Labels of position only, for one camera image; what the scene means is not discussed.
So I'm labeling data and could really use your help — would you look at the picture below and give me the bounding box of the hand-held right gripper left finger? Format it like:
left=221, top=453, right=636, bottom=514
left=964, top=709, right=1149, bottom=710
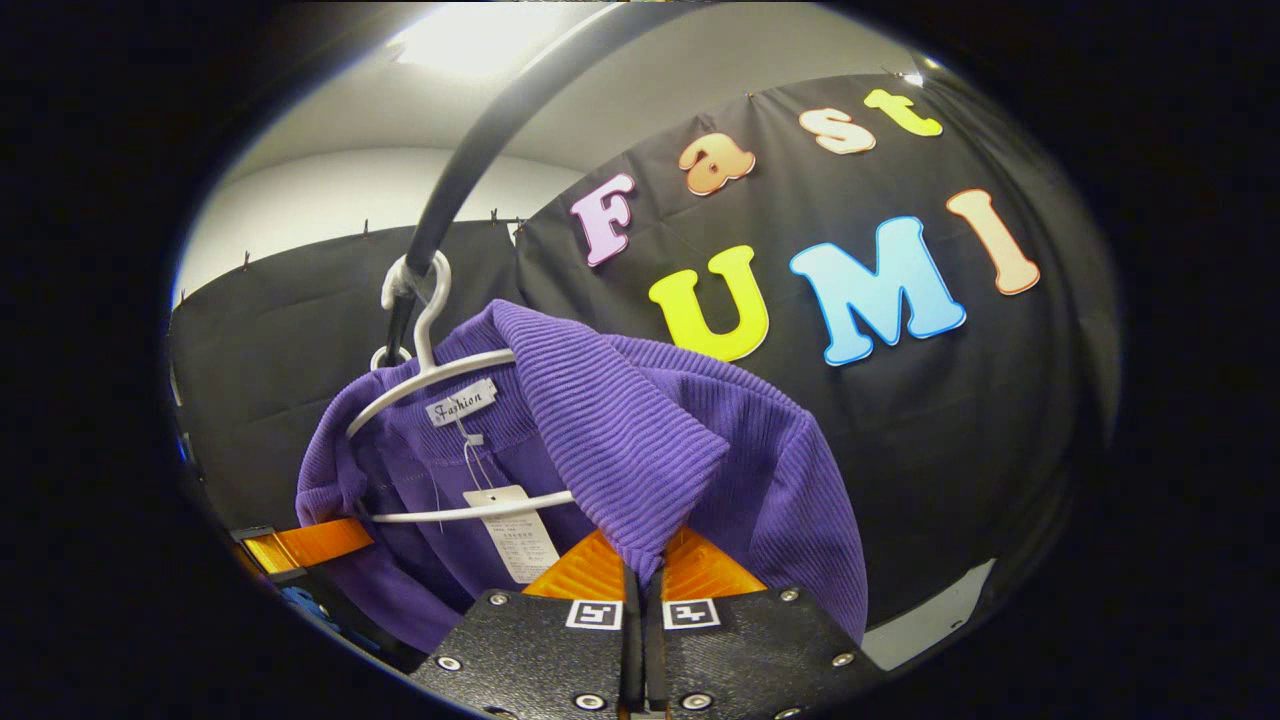
left=408, top=528, right=643, bottom=720

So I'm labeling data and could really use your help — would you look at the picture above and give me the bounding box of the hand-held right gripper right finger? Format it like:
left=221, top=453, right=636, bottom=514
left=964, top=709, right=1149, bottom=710
left=645, top=527, right=886, bottom=720

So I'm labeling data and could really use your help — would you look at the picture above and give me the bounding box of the purple knit jacket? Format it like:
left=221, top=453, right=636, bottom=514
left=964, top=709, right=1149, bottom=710
left=295, top=298, right=869, bottom=656

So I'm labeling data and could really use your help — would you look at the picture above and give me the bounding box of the black clothes rack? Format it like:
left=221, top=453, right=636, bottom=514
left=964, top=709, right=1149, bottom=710
left=383, top=0, right=701, bottom=366

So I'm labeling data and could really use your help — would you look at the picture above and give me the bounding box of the white paper hang tag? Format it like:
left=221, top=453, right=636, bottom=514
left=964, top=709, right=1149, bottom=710
left=463, top=486, right=561, bottom=585

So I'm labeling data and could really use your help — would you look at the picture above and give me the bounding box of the black backdrop cloth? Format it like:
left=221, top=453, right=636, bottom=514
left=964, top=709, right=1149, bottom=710
left=168, top=70, right=1121, bottom=641

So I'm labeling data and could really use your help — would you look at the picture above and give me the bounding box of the ceiling light panel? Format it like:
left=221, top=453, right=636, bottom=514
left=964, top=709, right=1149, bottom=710
left=390, top=5, right=601, bottom=81

